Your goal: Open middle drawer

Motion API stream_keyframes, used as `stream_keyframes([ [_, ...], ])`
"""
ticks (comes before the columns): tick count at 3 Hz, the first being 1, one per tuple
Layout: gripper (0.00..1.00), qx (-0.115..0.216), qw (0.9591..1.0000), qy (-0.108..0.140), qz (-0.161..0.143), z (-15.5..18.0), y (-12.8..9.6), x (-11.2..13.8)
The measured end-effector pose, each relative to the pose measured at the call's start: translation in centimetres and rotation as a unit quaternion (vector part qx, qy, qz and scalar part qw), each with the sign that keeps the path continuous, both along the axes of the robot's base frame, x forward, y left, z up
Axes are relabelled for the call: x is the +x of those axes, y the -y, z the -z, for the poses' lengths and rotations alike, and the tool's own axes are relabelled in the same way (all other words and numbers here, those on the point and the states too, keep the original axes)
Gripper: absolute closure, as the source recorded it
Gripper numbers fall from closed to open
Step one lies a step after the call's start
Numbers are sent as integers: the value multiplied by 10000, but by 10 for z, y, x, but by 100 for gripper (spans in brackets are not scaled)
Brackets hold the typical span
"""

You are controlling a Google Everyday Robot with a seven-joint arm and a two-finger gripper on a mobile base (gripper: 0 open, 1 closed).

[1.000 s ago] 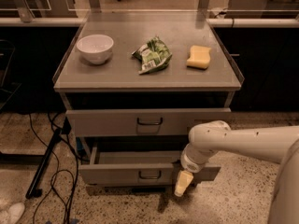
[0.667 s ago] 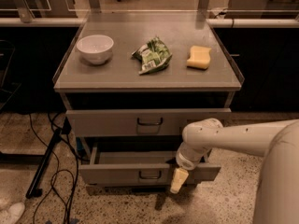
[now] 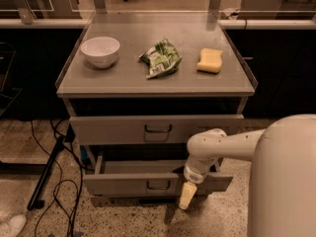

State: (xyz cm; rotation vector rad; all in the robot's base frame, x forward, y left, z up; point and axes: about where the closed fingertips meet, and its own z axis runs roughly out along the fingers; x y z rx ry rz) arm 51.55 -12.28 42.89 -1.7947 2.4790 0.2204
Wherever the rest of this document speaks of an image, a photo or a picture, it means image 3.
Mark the white gripper wrist block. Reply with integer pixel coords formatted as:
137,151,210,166
184,156,212,184

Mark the yellow taped gripper finger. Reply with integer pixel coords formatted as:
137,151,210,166
179,182,198,209

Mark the grey drawer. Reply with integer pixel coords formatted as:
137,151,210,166
82,148,234,198
70,115,244,145

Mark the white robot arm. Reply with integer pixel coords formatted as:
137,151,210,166
180,114,316,237

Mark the grey drawer cabinet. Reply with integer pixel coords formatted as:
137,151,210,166
56,12,257,198

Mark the yellow sponge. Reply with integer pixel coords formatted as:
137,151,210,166
197,48,223,73

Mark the green crumpled chip bag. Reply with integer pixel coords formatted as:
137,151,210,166
139,39,182,79

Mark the white ceramic bowl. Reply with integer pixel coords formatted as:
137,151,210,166
80,37,120,68

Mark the black metal floor bar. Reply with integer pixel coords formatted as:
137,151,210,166
27,136,63,210

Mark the white shoe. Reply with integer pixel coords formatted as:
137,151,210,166
0,214,27,237

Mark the black floor cable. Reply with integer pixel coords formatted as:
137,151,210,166
29,118,103,237

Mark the white horizontal rail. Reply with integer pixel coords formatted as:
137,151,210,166
0,19,316,30

